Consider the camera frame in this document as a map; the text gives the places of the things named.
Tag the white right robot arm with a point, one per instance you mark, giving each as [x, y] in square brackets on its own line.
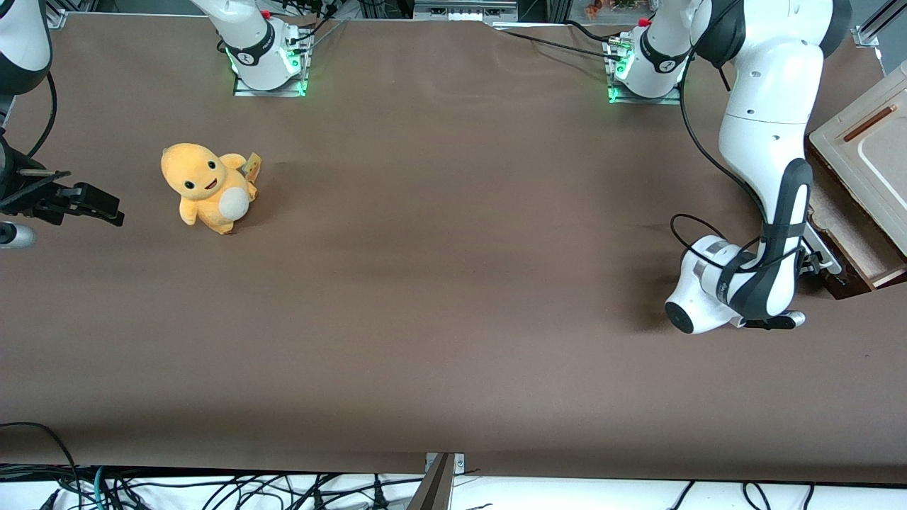
[255, 49]

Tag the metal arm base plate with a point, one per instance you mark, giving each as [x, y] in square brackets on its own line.
[645, 100]
[269, 93]

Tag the aluminium frame profile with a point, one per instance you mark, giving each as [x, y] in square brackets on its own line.
[55, 18]
[868, 35]

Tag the grey metal rack unit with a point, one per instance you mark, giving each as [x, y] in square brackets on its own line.
[464, 8]

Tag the small orange figure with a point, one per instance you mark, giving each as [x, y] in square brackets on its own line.
[592, 8]

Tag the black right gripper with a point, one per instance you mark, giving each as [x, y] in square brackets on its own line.
[21, 195]

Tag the wooden drawer cabinet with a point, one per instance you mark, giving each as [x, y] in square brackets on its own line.
[896, 88]

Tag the silver metal bracket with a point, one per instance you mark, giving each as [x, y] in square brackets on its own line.
[459, 462]

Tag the brown table cover sheet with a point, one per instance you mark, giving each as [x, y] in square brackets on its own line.
[453, 283]

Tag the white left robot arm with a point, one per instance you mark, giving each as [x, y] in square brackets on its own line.
[765, 106]

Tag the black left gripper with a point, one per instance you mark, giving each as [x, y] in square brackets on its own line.
[815, 267]

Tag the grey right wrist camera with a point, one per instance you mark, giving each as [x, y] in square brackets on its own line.
[15, 236]

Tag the grey mount post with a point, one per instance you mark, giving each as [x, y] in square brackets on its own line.
[434, 492]

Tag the brown wooden stick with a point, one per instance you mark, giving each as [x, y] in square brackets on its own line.
[870, 122]

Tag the yellow plush toy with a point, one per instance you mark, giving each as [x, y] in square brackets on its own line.
[205, 180]

